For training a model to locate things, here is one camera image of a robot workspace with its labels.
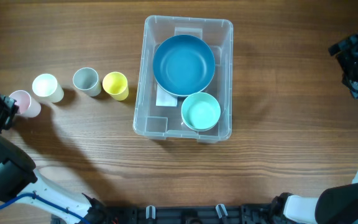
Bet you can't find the white label in container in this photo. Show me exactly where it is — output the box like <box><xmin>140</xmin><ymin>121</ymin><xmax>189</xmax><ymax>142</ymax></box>
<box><xmin>156</xmin><ymin>85</ymin><xmax>177</xmax><ymax>107</ymax></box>

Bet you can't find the mint green bowl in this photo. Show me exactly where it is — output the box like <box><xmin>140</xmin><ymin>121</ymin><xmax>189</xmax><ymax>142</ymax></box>
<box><xmin>181</xmin><ymin>92</ymin><xmax>221</xmax><ymax>123</ymax></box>
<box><xmin>183</xmin><ymin>120</ymin><xmax>217</xmax><ymax>131</ymax></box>

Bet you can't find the yellow cup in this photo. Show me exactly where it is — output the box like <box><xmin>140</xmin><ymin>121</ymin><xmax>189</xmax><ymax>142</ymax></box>
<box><xmin>102</xmin><ymin>72</ymin><xmax>129</xmax><ymax>101</ymax></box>

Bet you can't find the blue plate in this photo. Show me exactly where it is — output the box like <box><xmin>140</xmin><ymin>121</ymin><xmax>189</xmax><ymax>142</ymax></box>
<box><xmin>152</xmin><ymin>35</ymin><xmax>215</xmax><ymax>97</ymax></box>

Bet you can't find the clear plastic storage container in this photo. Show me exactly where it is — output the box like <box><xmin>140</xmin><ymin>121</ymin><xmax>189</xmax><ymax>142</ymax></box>
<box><xmin>133</xmin><ymin>15</ymin><xmax>234</xmax><ymax>143</ymax></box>

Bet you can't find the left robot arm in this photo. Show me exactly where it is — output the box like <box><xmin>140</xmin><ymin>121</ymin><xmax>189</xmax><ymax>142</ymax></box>
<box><xmin>0</xmin><ymin>90</ymin><xmax>111</xmax><ymax>223</ymax></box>

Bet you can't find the pink cup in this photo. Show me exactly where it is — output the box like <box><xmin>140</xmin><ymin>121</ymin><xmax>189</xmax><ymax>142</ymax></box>
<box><xmin>9</xmin><ymin>90</ymin><xmax>41</xmax><ymax>118</ymax></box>

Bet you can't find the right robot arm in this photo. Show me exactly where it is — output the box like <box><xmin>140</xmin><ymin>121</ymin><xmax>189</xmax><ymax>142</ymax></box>
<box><xmin>268</xmin><ymin>34</ymin><xmax>358</xmax><ymax>223</ymax></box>

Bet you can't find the pale green cup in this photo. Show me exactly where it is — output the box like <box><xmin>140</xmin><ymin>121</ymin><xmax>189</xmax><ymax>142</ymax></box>
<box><xmin>32</xmin><ymin>73</ymin><xmax>64</xmax><ymax>103</ymax></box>

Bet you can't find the grey cup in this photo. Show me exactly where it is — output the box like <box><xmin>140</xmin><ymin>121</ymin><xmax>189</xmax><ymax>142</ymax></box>
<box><xmin>73</xmin><ymin>67</ymin><xmax>101</xmax><ymax>97</ymax></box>

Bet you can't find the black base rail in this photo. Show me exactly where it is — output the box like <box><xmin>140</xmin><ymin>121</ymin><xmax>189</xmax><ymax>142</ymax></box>
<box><xmin>50</xmin><ymin>203</ymin><xmax>291</xmax><ymax>224</ymax></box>

